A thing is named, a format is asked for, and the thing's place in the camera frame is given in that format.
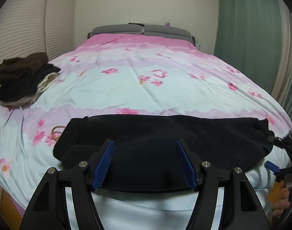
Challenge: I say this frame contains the beige curtain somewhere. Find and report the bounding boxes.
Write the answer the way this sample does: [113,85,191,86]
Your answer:
[272,0,292,125]

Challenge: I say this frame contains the person's right hand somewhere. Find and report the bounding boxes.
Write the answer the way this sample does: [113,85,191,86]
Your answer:
[273,178,292,221]

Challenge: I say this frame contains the cream folded garment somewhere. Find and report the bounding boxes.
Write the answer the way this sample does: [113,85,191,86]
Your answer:
[35,74,58,94]

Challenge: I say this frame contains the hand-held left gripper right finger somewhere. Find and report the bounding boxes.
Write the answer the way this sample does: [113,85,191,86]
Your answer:
[176,139,271,230]

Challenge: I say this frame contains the pile of folded clothes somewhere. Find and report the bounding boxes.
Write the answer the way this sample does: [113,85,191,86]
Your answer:
[0,63,62,102]

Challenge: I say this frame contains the grey headboard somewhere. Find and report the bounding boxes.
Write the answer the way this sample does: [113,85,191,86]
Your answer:
[87,23,196,45]

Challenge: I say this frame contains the brown folded garment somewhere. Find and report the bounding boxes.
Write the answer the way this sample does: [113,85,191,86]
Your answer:
[0,52,49,87]

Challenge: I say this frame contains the white slatted blind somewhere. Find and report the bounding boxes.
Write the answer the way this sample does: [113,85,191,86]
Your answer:
[0,0,77,107]

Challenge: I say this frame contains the floral pink bed cover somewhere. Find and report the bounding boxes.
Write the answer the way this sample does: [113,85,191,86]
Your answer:
[0,32,292,230]

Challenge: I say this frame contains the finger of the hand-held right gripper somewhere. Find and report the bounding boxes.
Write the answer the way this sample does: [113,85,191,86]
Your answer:
[265,161,292,176]
[268,131,292,152]

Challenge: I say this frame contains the wooden bed frame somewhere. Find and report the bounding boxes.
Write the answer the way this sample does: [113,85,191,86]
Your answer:
[0,183,25,222]

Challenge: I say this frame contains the green curtain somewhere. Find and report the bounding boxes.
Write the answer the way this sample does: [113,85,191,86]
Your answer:
[213,0,283,95]

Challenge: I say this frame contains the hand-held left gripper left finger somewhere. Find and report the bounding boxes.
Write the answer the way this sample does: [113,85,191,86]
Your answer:
[19,139,115,230]

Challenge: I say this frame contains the black pants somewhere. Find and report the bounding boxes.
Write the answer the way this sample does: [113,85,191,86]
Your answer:
[52,114,276,193]

